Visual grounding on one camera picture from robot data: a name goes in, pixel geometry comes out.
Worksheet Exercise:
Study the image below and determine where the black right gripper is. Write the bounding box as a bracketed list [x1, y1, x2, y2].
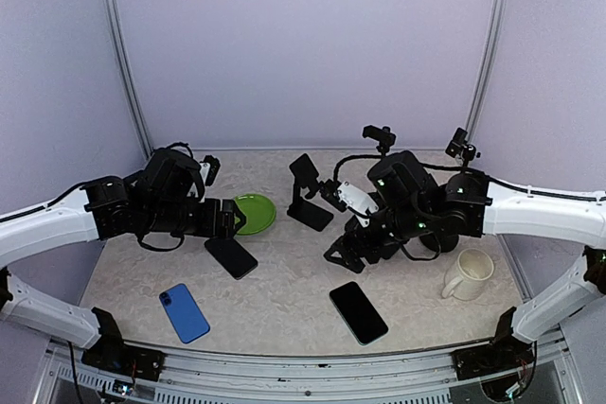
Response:
[324, 197, 433, 272]

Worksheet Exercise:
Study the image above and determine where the black phone teal case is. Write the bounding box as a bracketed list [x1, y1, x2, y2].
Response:
[329, 281, 388, 345]

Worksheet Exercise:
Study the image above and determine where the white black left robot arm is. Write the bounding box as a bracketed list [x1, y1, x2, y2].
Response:
[1, 142, 246, 371]

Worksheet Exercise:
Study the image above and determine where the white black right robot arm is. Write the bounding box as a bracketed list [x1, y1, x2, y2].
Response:
[320, 151, 605, 370]

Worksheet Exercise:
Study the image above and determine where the black phone purple edge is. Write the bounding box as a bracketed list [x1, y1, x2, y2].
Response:
[205, 238, 258, 280]

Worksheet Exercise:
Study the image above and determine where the black folding phone stand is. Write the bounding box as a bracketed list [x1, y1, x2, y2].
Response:
[287, 153, 333, 232]

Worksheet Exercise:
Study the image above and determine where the blue phone face down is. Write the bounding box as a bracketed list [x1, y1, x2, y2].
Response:
[159, 283, 210, 344]

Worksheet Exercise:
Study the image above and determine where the black round-base clamp stand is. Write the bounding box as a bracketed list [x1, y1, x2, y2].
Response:
[362, 125, 397, 158]

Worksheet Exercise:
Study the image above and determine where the black tall round-base stand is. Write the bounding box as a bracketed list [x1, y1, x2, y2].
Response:
[445, 128, 481, 171]

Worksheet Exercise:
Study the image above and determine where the green plate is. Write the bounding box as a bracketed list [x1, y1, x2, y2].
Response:
[235, 194, 276, 236]

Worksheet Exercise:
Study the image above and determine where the cream ceramic mug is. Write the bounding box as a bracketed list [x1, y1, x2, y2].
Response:
[441, 249, 495, 301]

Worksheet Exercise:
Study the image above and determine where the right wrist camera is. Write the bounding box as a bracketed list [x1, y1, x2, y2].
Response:
[319, 180, 380, 228]

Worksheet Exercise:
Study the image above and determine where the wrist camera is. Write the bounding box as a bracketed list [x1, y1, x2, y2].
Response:
[319, 180, 380, 228]
[199, 155, 221, 186]

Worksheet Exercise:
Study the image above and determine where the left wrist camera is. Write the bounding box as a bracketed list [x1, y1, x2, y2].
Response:
[199, 155, 221, 186]

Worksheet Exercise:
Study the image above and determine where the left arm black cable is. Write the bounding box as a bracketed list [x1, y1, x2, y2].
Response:
[135, 140, 195, 253]

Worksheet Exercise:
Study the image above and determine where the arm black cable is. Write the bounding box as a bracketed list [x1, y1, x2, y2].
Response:
[332, 152, 455, 187]
[135, 140, 195, 253]

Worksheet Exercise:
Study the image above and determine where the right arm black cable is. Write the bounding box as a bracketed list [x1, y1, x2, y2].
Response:
[332, 152, 455, 187]

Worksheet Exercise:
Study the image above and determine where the front aluminium rail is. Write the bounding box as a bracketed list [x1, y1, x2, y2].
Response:
[31, 329, 586, 403]

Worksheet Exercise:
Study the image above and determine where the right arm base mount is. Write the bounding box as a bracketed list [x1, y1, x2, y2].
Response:
[451, 307, 536, 380]

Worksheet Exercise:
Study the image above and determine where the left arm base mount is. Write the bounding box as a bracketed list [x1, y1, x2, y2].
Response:
[81, 307, 166, 382]

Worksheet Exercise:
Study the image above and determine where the left aluminium frame post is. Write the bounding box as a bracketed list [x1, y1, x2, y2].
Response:
[103, 0, 153, 159]

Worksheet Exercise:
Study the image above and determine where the aluminium frame post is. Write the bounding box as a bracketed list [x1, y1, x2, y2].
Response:
[466, 0, 507, 141]
[103, 0, 153, 159]

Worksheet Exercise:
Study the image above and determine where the right aluminium frame post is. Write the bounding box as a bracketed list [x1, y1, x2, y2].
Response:
[466, 0, 507, 141]

